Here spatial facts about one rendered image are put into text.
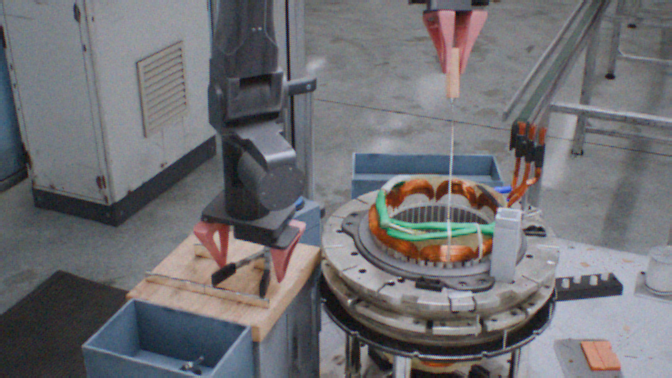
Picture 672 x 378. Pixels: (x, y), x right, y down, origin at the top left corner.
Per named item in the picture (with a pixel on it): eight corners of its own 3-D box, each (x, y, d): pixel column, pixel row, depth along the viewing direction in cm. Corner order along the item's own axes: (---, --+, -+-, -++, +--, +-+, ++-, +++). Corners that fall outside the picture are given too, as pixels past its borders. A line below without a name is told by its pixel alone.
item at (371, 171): (481, 290, 157) (494, 154, 144) (489, 324, 147) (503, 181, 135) (351, 288, 158) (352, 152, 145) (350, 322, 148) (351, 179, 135)
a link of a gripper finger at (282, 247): (286, 299, 102) (285, 237, 98) (234, 286, 105) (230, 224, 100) (307, 269, 108) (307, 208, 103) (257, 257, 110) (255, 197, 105)
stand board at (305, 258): (260, 343, 101) (259, 327, 100) (127, 310, 107) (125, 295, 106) (321, 261, 117) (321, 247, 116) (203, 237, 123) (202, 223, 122)
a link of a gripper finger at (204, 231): (245, 289, 104) (242, 227, 99) (195, 277, 106) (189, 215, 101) (268, 260, 110) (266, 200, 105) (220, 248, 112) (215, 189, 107)
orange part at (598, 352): (621, 371, 133) (622, 366, 133) (591, 372, 133) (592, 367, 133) (608, 345, 140) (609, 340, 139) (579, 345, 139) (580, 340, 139)
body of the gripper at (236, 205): (276, 243, 99) (274, 190, 95) (200, 225, 102) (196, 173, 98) (297, 215, 104) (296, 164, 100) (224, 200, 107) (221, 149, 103)
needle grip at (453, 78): (461, 97, 102) (461, 48, 102) (448, 97, 102) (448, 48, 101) (457, 97, 104) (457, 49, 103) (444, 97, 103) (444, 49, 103)
